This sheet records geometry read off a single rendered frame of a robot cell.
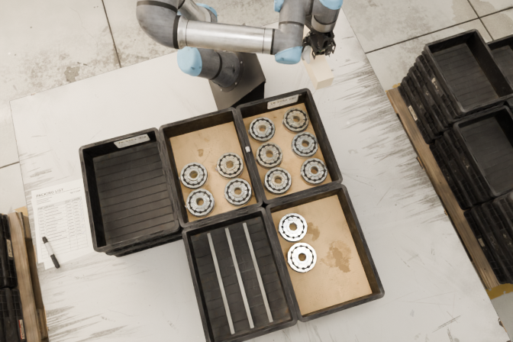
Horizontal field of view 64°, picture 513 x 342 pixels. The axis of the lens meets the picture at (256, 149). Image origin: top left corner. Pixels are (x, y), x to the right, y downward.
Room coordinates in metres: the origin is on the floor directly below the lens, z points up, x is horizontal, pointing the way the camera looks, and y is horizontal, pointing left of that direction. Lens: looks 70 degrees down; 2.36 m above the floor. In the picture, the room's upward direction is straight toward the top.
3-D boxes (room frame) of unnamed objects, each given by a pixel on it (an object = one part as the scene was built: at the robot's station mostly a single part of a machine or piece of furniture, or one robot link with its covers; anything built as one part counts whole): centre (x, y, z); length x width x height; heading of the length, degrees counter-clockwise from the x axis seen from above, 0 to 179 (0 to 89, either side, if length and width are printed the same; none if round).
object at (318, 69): (0.82, -0.20, 1.07); 0.24 x 0.06 x 0.06; 19
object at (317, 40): (0.79, -0.21, 1.23); 0.09 x 0.08 x 0.12; 19
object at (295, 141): (0.56, -0.19, 0.86); 0.10 x 0.10 x 0.01
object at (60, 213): (0.29, 0.78, 0.70); 0.33 x 0.23 x 0.01; 19
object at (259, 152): (0.52, -0.05, 0.86); 0.10 x 0.10 x 0.01
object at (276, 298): (0.07, 0.06, 0.87); 0.40 x 0.30 x 0.11; 16
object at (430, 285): (0.34, 0.08, 0.35); 1.60 x 1.60 x 0.70; 19
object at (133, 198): (0.37, 0.46, 0.87); 0.40 x 0.30 x 0.11; 16
